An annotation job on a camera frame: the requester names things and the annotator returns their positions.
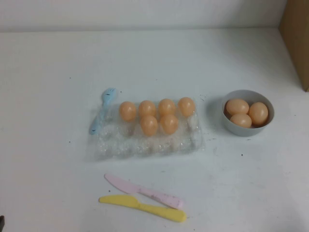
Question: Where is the orange plastic egg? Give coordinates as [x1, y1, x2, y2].
[158, 98, 176, 117]
[225, 99, 250, 116]
[119, 101, 137, 122]
[248, 101, 269, 126]
[229, 113, 253, 129]
[140, 114, 159, 136]
[160, 113, 179, 135]
[138, 100, 157, 118]
[178, 97, 196, 118]

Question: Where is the clear plastic egg tray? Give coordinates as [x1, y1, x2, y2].
[86, 98, 206, 161]

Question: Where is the brown cardboard box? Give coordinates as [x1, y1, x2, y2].
[279, 0, 309, 93]

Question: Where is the blue plastic spoon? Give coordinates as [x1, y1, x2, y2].
[89, 87, 118, 135]

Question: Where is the pink plastic knife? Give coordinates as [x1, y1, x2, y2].
[104, 173, 184, 210]

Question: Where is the grey round bowl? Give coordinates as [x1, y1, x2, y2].
[221, 89, 275, 138]

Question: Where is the yellow plastic knife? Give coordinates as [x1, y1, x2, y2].
[98, 194, 187, 222]

